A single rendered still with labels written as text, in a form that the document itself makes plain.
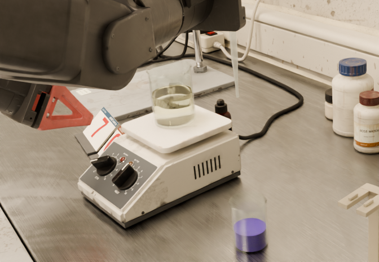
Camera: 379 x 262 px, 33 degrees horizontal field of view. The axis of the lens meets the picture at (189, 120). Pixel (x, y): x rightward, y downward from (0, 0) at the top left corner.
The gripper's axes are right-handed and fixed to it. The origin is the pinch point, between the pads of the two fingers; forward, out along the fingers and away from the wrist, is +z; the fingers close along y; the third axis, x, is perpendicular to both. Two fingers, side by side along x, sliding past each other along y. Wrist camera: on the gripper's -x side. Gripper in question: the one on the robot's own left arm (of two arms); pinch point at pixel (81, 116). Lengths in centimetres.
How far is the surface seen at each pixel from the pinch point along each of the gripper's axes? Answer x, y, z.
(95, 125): 0.7, 20.0, 11.2
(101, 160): 4.7, -2.1, 4.1
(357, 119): -13.2, -14.6, 34.3
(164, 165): 2.2, -9.9, 9.1
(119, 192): 7.6, -7.2, 5.7
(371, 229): 0.5, -39.1, 16.0
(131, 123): -1.4, 0.6, 7.7
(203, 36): -26, 45, 40
